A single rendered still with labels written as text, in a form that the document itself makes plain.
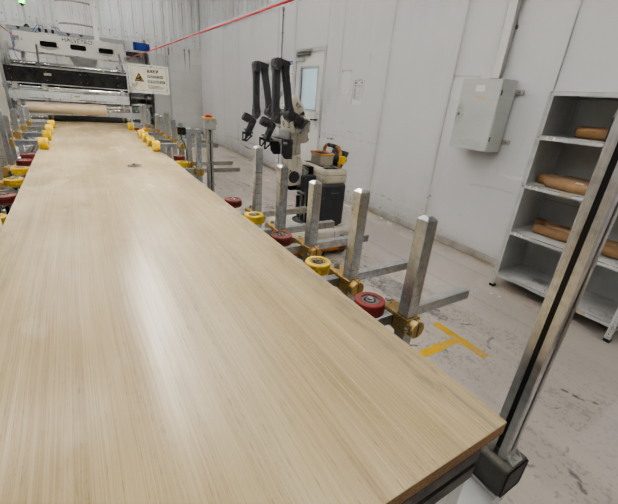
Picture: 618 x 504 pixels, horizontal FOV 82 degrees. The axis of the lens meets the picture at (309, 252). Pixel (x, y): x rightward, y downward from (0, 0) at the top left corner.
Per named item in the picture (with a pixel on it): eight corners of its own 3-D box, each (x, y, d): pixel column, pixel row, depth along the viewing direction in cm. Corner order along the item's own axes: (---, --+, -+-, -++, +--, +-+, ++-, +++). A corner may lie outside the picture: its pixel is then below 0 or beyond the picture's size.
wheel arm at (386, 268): (403, 267, 137) (405, 257, 136) (410, 271, 135) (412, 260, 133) (307, 289, 115) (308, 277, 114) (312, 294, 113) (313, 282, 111)
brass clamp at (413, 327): (389, 310, 106) (392, 295, 104) (423, 335, 96) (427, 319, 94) (373, 315, 103) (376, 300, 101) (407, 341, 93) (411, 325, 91)
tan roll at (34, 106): (150, 117, 478) (149, 107, 473) (152, 118, 469) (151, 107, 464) (16, 111, 406) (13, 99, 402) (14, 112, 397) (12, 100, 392)
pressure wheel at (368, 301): (385, 338, 95) (392, 301, 91) (363, 347, 91) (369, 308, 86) (365, 322, 101) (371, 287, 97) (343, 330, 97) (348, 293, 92)
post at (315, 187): (307, 296, 146) (317, 179, 127) (311, 300, 143) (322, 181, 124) (300, 297, 144) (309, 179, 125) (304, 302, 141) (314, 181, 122)
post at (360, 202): (344, 321, 125) (363, 186, 106) (350, 327, 122) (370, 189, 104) (336, 324, 123) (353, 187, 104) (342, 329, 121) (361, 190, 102)
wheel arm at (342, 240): (363, 240, 156) (364, 231, 154) (368, 243, 153) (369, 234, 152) (273, 255, 134) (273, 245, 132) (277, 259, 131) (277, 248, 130)
